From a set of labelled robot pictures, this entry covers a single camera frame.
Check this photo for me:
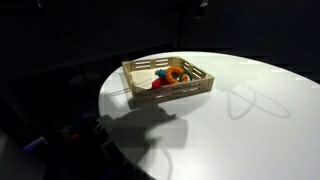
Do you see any red toy ring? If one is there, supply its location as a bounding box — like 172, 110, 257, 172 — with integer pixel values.
151, 78, 174, 90

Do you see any small red object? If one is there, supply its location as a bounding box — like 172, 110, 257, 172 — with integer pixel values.
64, 133, 81, 143

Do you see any orange toy ring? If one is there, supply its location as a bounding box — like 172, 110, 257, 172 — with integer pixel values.
165, 65, 189, 85

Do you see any blue toy ring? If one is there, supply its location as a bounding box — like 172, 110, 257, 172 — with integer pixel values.
154, 68, 169, 80

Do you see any wooden slatted tray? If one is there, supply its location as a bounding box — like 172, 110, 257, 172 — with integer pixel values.
121, 55, 215, 107

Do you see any pale blue object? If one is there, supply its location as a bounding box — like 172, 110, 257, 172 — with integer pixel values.
23, 136, 48, 153

